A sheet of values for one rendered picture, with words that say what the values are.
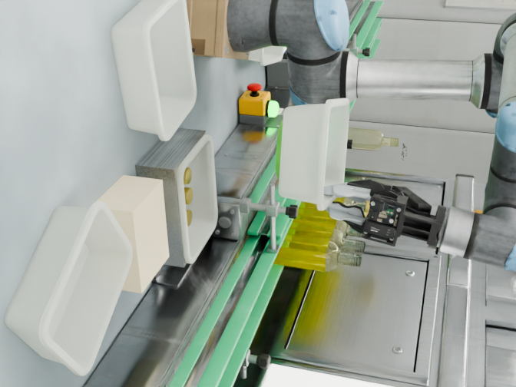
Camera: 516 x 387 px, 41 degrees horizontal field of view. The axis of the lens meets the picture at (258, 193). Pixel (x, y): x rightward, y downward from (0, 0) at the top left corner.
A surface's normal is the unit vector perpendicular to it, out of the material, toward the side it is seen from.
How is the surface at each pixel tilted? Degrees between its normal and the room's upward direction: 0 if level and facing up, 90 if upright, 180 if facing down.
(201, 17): 90
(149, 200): 0
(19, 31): 0
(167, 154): 90
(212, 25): 90
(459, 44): 90
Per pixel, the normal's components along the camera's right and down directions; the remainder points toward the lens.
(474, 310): -0.03, -0.86
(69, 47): 0.96, 0.12
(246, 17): 0.00, 0.24
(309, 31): -0.30, 0.57
